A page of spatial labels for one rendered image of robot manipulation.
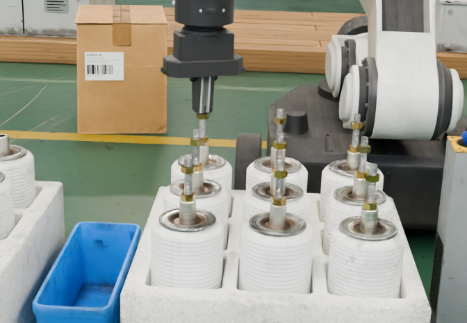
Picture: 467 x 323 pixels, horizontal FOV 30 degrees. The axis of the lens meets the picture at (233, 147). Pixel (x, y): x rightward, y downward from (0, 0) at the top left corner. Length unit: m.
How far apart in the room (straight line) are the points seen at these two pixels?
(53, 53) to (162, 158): 1.11
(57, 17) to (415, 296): 2.30
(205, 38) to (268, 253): 0.35
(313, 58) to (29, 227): 1.93
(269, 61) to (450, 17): 0.66
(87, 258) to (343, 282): 0.53
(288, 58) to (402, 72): 1.62
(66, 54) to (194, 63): 1.91
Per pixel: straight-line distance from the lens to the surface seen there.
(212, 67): 1.30
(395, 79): 1.50
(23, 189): 1.41
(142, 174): 2.06
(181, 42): 1.29
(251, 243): 1.12
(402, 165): 1.65
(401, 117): 1.50
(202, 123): 1.34
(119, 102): 2.34
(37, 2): 3.25
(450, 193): 1.32
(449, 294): 1.39
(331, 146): 1.68
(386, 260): 1.13
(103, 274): 1.51
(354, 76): 1.51
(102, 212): 1.84
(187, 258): 1.12
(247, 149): 1.65
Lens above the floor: 0.70
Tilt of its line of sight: 18 degrees down
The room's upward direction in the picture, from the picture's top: 2 degrees clockwise
